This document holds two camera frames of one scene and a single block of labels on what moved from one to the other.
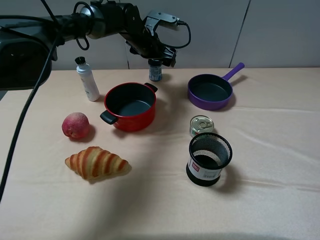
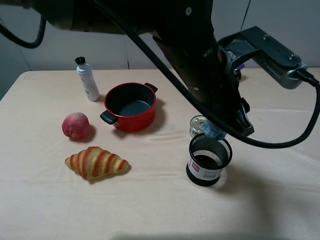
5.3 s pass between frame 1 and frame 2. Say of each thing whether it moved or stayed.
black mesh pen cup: stayed
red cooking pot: stayed
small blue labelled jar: moved
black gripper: moved
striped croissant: stayed
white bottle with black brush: stayed
